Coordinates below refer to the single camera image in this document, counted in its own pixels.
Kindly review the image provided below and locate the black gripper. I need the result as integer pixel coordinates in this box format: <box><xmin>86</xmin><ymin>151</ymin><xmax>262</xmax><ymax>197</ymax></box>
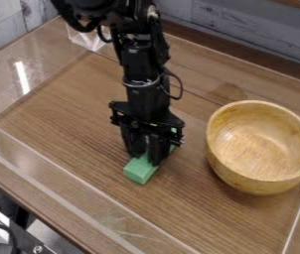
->
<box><xmin>109</xmin><ymin>78</ymin><xmax>185</xmax><ymax>167</ymax></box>

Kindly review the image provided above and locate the green rectangular block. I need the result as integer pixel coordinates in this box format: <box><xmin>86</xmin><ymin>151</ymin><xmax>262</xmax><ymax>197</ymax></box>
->
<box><xmin>124</xmin><ymin>135</ymin><xmax>163</xmax><ymax>185</ymax></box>

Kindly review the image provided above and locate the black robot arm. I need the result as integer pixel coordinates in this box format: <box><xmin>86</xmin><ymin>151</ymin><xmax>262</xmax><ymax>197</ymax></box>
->
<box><xmin>51</xmin><ymin>0</ymin><xmax>185</xmax><ymax>166</ymax></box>

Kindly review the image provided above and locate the brown wooden bowl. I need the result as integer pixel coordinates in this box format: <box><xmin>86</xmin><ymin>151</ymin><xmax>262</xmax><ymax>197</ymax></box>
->
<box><xmin>207</xmin><ymin>100</ymin><xmax>300</xmax><ymax>195</ymax></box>

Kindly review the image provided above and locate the black metal clamp base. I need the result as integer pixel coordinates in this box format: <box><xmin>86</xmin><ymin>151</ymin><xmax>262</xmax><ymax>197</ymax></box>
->
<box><xmin>10</xmin><ymin>221</ymin><xmax>58</xmax><ymax>254</ymax></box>

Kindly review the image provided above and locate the clear acrylic tray wall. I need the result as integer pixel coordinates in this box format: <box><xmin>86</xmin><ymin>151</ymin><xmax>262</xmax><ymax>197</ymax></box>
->
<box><xmin>0</xmin><ymin>20</ymin><xmax>300</xmax><ymax>254</ymax></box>

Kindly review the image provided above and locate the black cable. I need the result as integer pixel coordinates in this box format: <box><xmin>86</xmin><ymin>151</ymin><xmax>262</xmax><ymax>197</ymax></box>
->
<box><xmin>0</xmin><ymin>221</ymin><xmax>27</xmax><ymax>254</ymax></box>

